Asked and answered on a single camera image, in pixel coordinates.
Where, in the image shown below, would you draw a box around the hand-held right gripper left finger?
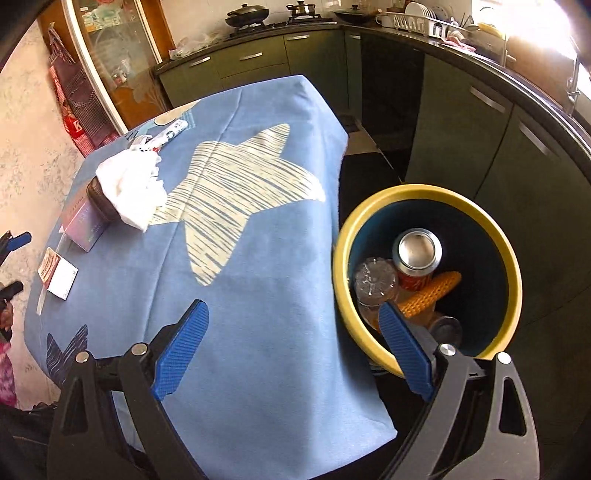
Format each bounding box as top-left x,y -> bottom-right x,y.
47,299 -> 211,480

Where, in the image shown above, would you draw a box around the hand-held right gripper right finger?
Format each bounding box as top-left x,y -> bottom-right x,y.
378,302 -> 540,480

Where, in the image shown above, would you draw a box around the clear plastic bottle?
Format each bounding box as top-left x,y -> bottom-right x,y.
427,314 -> 463,344

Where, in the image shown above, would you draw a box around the orange foam net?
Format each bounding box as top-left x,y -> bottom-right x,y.
399,271 -> 462,319

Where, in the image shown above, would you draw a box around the pink cardboard box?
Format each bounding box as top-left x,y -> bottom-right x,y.
60,194 -> 112,253

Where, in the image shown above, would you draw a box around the clear plastic cup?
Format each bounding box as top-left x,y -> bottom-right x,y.
353,258 -> 400,333

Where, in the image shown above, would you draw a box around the brown paper cup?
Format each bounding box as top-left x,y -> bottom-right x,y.
87,176 -> 122,223

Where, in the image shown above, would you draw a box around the red soda can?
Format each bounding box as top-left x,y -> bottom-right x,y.
392,229 -> 444,291

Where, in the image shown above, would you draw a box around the white tissue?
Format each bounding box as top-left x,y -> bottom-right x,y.
95,148 -> 167,233

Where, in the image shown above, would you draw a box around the yellow rim trash bin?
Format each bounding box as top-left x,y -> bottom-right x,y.
332,184 -> 525,377

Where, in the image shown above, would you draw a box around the white tube wrapper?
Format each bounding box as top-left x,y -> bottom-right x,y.
150,117 -> 190,151

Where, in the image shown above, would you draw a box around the white paper packet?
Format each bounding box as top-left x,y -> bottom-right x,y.
37,247 -> 79,315

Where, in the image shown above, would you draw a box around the blue star print tablecloth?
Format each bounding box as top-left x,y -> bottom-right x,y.
23,74 -> 400,462

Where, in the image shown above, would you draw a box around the red checked apron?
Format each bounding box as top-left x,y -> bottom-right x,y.
51,78 -> 121,158

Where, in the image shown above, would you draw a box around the wooden glass door cabinet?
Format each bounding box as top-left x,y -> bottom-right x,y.
39,0 -> 174,137

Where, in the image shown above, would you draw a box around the green base cabinets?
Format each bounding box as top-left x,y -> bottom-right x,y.
154,25 -> 591,324

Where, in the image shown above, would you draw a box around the clear plastic bags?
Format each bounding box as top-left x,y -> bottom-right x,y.
168,32 -> 227,61

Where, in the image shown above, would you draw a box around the black kitchen countertop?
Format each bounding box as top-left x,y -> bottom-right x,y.
154,21 -> 591,153

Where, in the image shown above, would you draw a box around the tall steel faucet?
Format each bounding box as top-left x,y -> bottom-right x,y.
566,37 -> 583,116

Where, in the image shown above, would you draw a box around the black wok with lid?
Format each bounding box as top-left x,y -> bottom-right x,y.
225,4 -> 270,27

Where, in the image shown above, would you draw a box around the white dish rack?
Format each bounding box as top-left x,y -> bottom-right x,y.
385,11 -> 467,38

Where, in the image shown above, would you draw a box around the black lidded pan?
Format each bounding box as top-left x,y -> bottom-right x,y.
333,4 -> 375,26

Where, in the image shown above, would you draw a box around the row of white plates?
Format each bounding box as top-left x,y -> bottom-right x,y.
404,2 -> 444,24

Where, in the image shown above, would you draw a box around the black gas stove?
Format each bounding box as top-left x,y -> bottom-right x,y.
228,16 -> 335,38

